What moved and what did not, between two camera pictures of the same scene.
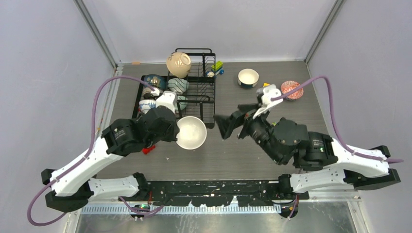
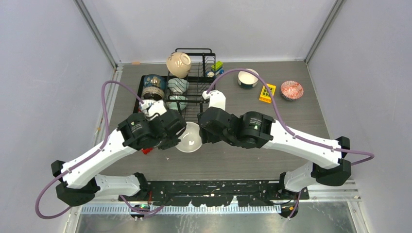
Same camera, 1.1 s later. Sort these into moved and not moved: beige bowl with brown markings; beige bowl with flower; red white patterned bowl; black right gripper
Moved: black right gripper
Not moved: beige bowl with flower; red white patterned bowl; beige bowl with brown markings
